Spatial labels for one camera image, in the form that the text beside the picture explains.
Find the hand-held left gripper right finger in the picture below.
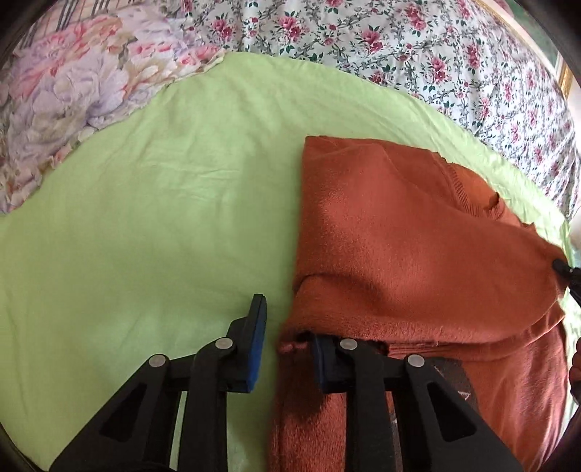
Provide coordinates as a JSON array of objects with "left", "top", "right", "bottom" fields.
[{"left": 309, "top": 333, "right": 525, "bottom": 472}]

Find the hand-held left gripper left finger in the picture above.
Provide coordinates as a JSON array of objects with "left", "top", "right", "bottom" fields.
[{"left": 49, "top": 294, "right": 268, "bottom": 472}]

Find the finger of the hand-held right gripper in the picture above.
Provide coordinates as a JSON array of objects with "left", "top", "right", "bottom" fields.
[{"left": 551, "top": 259, "right": 581, "bottom": 312}]

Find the orange knit sweater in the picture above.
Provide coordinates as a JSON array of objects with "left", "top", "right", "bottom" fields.
[{"left": 268, "top": 135, "right": 575, "bottom": 472}]

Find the person's right hand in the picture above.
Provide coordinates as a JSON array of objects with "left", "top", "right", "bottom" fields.
[{"left": 569, "top": 338, "right": 581, "bottom": 395}]

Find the light green bed sheet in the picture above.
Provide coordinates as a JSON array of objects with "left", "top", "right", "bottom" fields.
[{"left": 0, "top": 51, "right": 579, "bottom": 470}]

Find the white rose print bedsheet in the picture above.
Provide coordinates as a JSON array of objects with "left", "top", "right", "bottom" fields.
[{"left": 182, "top": 0, "right": 581, "bottom": 223}]

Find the purple pink floral pillow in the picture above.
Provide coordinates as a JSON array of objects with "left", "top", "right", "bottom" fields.
[{"left": 0, "top": 4, "right": 226, "bottom": 214}]

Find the plaid checked blanket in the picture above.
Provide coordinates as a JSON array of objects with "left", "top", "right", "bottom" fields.
[{"left": 27, "top": 0, "right": 114, "bottom": 46}]

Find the golden wooden frame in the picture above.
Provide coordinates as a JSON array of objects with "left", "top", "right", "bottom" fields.
[{"left": 557, "top": 59, "right": 573, "bottom": 94}]

